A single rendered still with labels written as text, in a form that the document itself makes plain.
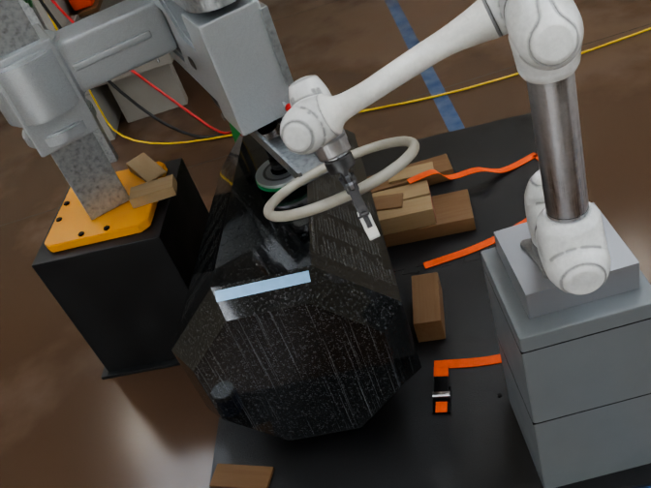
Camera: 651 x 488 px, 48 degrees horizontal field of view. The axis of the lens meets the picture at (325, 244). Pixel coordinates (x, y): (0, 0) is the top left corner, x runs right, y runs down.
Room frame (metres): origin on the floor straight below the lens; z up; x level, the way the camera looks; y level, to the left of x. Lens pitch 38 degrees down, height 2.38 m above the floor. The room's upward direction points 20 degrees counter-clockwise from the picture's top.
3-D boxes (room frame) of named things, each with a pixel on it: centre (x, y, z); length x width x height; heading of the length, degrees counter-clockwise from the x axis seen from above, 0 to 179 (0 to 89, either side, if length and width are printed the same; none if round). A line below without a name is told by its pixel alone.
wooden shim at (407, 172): (3.26, -0.57, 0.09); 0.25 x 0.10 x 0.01; 77
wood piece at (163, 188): (2.79, 0.62, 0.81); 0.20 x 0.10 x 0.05; 85
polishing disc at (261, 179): (2.40, 0.06, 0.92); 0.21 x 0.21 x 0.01
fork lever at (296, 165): (2.29, 0.03, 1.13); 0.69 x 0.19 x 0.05; 14
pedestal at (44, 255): (2.90, 0.86, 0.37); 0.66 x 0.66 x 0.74; 77
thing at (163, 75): (5.85, 0.81, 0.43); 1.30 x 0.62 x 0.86; 174
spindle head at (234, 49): (2.48, 0.08, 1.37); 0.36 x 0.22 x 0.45; 14
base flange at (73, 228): (2.90, 0.86, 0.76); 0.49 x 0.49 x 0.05; 77
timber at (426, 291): (2.28, -0.33, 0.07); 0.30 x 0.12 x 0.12; 163
